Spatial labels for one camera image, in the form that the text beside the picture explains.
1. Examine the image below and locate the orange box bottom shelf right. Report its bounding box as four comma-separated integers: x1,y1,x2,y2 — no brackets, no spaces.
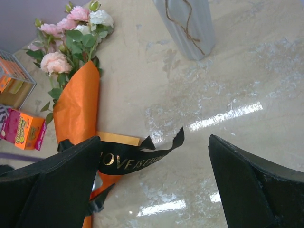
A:
0,57,24,94

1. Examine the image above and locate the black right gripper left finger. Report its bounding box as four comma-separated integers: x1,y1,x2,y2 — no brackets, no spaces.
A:
0,136,101,228

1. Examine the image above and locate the purple wavy striped mat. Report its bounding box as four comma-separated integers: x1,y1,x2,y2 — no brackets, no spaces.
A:
0,104,8,130

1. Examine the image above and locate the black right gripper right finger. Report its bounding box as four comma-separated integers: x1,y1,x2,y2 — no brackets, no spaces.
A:
208,135,304,228

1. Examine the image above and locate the white ceramic vase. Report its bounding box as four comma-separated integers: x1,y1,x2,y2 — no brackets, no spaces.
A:
153,0,216,60

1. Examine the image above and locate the orange wrapping paper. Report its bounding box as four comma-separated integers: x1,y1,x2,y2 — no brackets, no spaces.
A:
52,60,141,228

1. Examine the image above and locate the black printed ribbon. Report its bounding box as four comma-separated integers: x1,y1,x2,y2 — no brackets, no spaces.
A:
57,126,185,214

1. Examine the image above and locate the white rose stem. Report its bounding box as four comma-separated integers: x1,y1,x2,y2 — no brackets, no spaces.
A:
68,0,114,60

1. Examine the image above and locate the orange pink sponge box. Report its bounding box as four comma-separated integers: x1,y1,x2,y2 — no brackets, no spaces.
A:
0,108,47,151

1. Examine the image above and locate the pink flower bunch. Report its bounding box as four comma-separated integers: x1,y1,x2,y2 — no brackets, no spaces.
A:
25,2,99,123

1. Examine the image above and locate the white wire wooden shelf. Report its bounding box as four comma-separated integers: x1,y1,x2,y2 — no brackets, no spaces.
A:
0,50,37,109

